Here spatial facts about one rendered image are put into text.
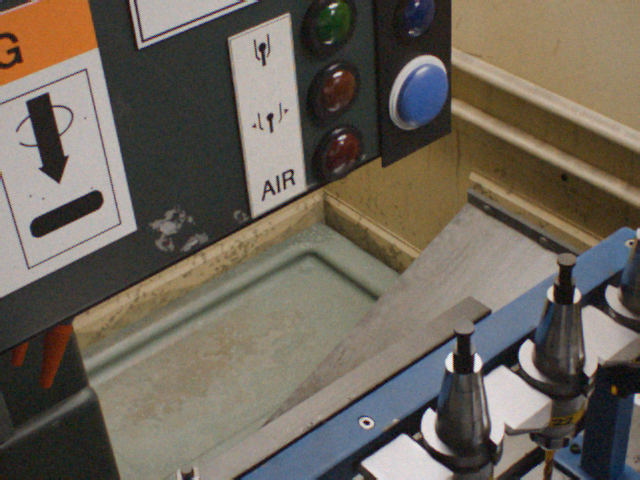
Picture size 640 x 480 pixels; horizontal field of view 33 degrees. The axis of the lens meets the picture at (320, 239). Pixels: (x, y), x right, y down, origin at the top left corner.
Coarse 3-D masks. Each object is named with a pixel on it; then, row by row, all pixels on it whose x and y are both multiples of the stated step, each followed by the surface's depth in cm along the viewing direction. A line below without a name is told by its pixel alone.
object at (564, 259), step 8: (560, 256) 83; (568, 256) 83; (560, 264) 82; (568, 264) 82; (576, 264) 83; (560, 272) 83; (568, 272) 83; (560, 280) 84; (568, 280) 83; (560, 288) 84; (568, 288) 83; (560, 296) 84; (568, 296) 84
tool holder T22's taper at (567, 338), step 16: (544, 304) 86; (560, 304) 84; (576, 304) 84; (544, 320) 86; (560, 320) 85; (576, 320) 85; (544, 336) 86; (560, 336) 85; (576, 336) 86; (544, 352) 87; (560, 352) 86; (576, 352) 86; (544, 368) 87; (560, 368) 87; (576, 368) 87
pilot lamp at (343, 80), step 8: (344, 72) 47; (328, 80) 46; (336, 80) 46; (344, 80) 47; (352, 80) 47; (328, 88) 46; (336, 88) 46; (344, 88) 47; (352, 88) 47; (328, 96) 46; (336, 96) 47; (344, 96) 47; (352, 96) 47; (328, 104) 47; (336, 104) 47; (344, 104) 47; (336, 112) 47
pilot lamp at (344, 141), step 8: (344, 136) 48; (352, 136) 49; (336, 144) 48; (344, 144) 48; (352, 144) 49; (328, 152) 48; (336, 152) 48; (344, 152) 49; (352, 152) 49; (328, 160) 48; (336, 160) 48; (344, 160) 49; (352, 160) 49; (328, 168) 49; (336, 168) 49; (344, 168) 49
